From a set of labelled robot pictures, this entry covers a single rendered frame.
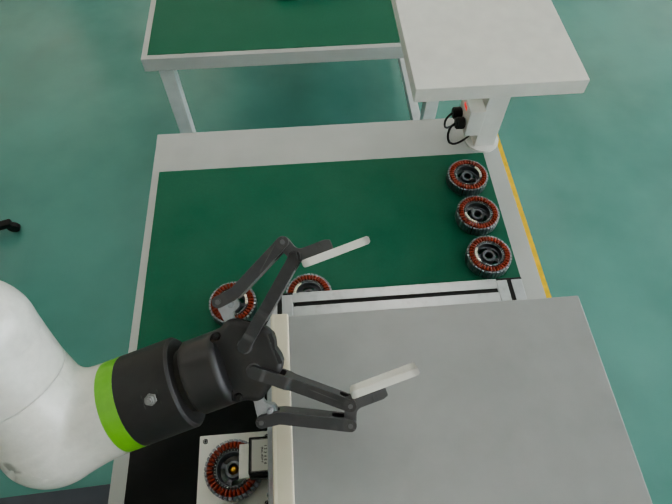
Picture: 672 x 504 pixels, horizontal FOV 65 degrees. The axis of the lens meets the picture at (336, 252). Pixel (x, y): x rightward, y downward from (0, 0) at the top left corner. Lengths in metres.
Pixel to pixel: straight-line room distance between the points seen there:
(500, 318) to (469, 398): 0.11
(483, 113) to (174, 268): 0.91
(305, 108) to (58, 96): 1.29
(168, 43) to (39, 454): 1.65
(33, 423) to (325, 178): 1.13
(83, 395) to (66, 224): 2.09
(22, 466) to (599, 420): 0.59
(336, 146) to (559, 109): 1.66
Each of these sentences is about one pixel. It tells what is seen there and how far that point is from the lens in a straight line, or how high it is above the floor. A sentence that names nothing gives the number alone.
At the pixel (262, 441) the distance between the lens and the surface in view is 1.03.
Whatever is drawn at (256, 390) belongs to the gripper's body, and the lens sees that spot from 0.54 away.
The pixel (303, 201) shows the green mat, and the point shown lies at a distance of 1.47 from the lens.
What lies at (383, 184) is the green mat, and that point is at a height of 0.75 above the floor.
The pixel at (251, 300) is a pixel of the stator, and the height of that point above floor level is 0.79.
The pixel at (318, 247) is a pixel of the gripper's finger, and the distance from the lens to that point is 0.52.
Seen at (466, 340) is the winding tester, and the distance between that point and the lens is 0.67.
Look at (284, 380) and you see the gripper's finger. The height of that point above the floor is 1.42.
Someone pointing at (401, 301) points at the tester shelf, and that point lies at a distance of 0.90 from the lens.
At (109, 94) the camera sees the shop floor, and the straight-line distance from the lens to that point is 3.12.
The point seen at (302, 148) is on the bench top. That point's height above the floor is 0.75.
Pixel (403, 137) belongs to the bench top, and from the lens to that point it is 1.64.
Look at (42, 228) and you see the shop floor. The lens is 2.65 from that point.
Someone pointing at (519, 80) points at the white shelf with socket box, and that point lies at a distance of 1.16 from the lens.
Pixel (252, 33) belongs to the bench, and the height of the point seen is 0.75.
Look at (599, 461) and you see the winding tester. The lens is 0.67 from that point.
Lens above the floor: 1.92
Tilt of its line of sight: 58 degrees down
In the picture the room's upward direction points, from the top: straight up
